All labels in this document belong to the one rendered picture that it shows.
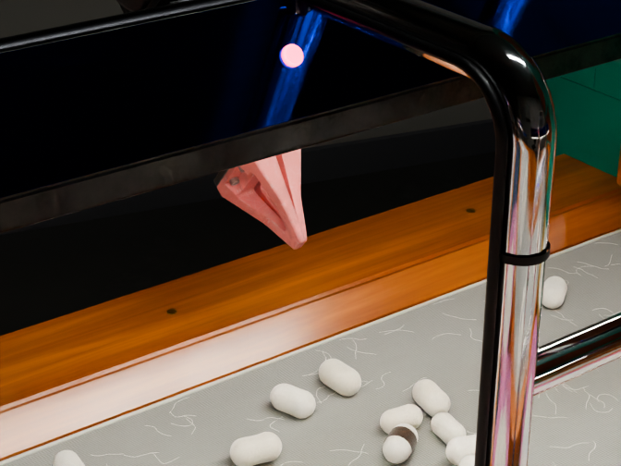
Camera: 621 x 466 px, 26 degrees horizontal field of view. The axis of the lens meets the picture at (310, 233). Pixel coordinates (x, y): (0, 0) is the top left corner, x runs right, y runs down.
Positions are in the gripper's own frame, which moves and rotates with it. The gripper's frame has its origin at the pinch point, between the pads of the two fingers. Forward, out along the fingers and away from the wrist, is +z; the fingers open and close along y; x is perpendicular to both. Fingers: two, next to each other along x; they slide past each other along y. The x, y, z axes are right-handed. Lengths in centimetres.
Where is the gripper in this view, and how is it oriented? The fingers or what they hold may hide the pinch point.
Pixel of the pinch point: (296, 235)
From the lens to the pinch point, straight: 97.9
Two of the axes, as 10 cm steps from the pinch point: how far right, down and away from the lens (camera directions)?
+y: 8.1, -2.7, 5.2
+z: 4.5, 8.6, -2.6
